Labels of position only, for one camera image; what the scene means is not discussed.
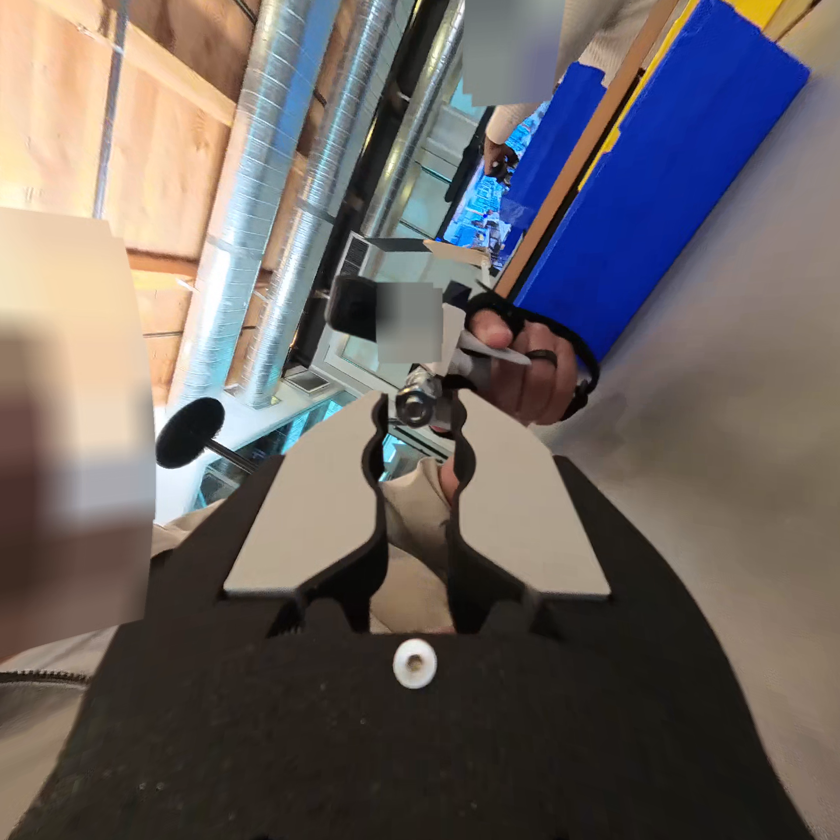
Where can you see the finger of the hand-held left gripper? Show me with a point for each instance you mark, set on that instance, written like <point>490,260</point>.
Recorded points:
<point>476,377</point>

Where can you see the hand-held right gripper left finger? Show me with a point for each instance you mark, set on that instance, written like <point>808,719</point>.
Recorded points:
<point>302,518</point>

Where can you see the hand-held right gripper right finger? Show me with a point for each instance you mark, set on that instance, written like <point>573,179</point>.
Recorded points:
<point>531,518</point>

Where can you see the silver hex nut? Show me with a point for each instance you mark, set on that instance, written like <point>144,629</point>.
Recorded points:
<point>403,407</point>

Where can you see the blue divided plastic bin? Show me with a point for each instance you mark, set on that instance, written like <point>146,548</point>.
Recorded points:
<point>656,197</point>

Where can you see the person's left hand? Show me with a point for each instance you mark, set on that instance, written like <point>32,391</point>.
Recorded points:
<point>538,394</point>

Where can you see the white air vent grille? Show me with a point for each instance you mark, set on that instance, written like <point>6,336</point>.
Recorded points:
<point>354,259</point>

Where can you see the wooden document stand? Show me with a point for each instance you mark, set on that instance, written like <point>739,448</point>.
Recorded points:
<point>453,253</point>

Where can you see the flat screen monitor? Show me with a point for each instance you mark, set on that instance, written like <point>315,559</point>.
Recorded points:
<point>485,197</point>

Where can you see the yellow plastic bin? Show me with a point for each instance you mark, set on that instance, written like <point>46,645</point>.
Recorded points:
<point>613,141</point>

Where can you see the silver ventilation duct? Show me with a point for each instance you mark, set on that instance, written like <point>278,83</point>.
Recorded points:
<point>308,229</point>
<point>229,229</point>

